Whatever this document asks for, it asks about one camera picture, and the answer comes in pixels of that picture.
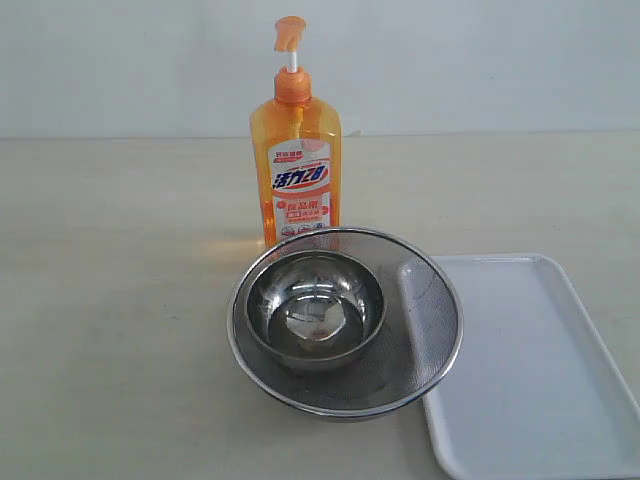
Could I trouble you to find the orange dish soap pump bottle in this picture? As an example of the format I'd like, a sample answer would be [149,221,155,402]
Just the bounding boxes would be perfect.
[249,16,342,247]

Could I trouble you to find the small stainless steel bowl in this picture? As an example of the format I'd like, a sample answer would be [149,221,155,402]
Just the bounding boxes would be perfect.
[244,250,387,372]

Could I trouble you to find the metal mesh strainer basket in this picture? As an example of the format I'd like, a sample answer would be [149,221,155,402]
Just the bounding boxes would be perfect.
[227,227,463,420]

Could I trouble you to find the white plastic tray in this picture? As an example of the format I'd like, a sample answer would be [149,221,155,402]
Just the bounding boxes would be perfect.
[423,253,639,479]

